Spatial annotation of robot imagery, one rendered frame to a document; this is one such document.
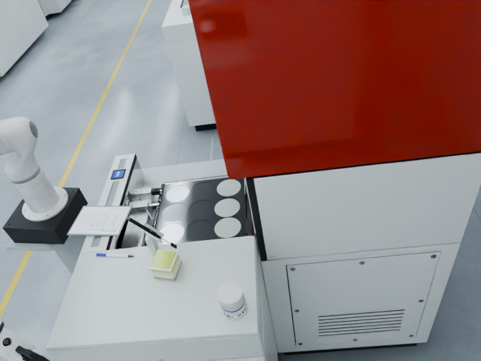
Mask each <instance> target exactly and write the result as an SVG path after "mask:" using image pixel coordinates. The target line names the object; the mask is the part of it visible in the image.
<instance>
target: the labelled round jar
mask: <svg viewBox="0 0 481 361"><path fill-rule="evenodd" d="M218 299H219V302H220V305H221V308H222V310H223V314H224V316H225V317H226V318H227V319H229V320H230V321H237V320H239V319H242V318H243V317H244V316H245V315H246V312H247V306H246V301H245V297H244V294H243V290H242V287H241V285H240V284H238V283H236V282H234V281H229V282H226V283H224V284H223V285H221V286H220V288H219V289H218Z"/></svg>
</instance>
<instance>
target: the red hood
mask: <svg viewBox="0 0 481 361"><path fill-rule="evenodd" d="M188 3H189V7H190V13H191V16H192V19H193V25H194V29H195V35H196V38H197V41H198V47H199V51H200V57H201V60H202V63H203V69H204V73H205V79H206V82H207V86H208V91H209V95H210V101H211V105H212V108H213V114H214V118H215V124H216V127H217V130H218V136H219V140H220V146H221V147H222V153H223V158H224V162H225V168H226V171H227V175H228V177H229V179H236V178H249V177H256V176H262V175H274V174H281V173H293V172H300V171H307V170H319V169H326V168H338V167H344V166H351V165H363V164H370V163H383V162H389V161H396V160H408V159H415V158H427V157H434V156H441V155H452V154H459V153H471V152H478V151H481V0H188Z"/></svg>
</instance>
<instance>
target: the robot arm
mask: <svg viewBox="0 0 481 361"><path fill-rule="evenodd" d="M37 138H38V130H37V127H36V125H35V124H34V123H33V122H32V121H31V120H30V119H28V118H26V117H11V118H7V119H4V120H0V155H4V154H7V153H12V152H15V154H13V155H12V156H11V157H9V158H8V159H7V160H6V161H5V162H4V164H3V170H4V173H5V174H6V176H7V178H8V179H9V180H10V181H11V183H12V185H13V186H14V187H15V189H16V190H17V191H18V193H19V194H20V196H21V197H22V198H23V199H24V201H25V203H24V205H23V208H22V213H23V215H24V217H25V218H26V219H28V220H30V221H44V220H47V219H49V218H51V217H53V216H55V215H57V214H58V213H59V212H60V211H61V210H62V209H63V208H64V207H65V206H66V204H67V201H68V194H67V192H66V191H65V190H64V189H63V188H60V187H56V186H54V187H53V186H52V184H51V183H50V182H49V179H48V178H47V177H46V175H45V174H44V171H43V170H42V169H41V167H40V166H39V164H38V162H37V160H36V158H35V157H34V149H35V146H36V143H37ZM35 348H36V345H33V344H32V343H30V342H29V341H27V340H25V339H24V338H22V337H20V336H19V335H17V334H15V333H14V332H12V331H10V330H8V329H6V328H4V323H3V322H2V319H1V318H0V356H2V357H3V358H5V359H7V360H9V361H50V360H48V359H47V358H45V357H44V356H42V355H39V354H37V353H35V352H33V351H32V350H33V349H35Z"/></svg>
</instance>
